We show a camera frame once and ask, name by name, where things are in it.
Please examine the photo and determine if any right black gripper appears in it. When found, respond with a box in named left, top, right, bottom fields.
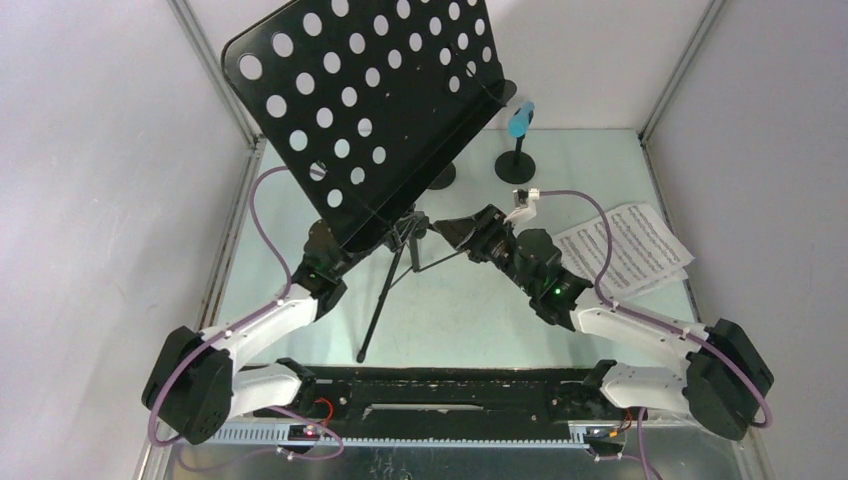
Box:
left=433, top=205, right=536, bottom=295

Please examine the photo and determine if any black music stand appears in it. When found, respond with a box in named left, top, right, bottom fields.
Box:
left=221, top=1, right=519, bottom=367

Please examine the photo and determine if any sheet music page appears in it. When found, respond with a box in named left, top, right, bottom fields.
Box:
left=601, top=249, right=694, bottom=299
left=553, top=203, right=693, bottom=280

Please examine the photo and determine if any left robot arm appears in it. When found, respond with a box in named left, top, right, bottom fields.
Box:
left=141, top=220, right=356, bottom=445

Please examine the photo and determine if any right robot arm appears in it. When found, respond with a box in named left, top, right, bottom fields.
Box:
left=432, top=205, right=774, bottom=440

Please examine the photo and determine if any right black microphone stand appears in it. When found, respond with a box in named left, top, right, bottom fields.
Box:
left=495, top=135, right=536, bottom=185

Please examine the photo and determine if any blue toy microphone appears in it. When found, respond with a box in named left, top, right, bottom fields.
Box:
left=507, top=101, right=535, bottom=139

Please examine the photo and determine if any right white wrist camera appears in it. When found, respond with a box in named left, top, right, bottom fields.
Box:
left=505, top=188, right=541, bottom=226

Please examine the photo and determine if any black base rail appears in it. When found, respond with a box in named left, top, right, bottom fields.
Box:
left=254, top=360, right=649, bottom=444

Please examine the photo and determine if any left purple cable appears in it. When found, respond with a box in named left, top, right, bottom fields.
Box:
left=145, top=165, right=346, bottom=462

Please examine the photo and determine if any aluminium frame rail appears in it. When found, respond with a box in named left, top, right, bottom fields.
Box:
left=142, top=377, right=757, bottom=480

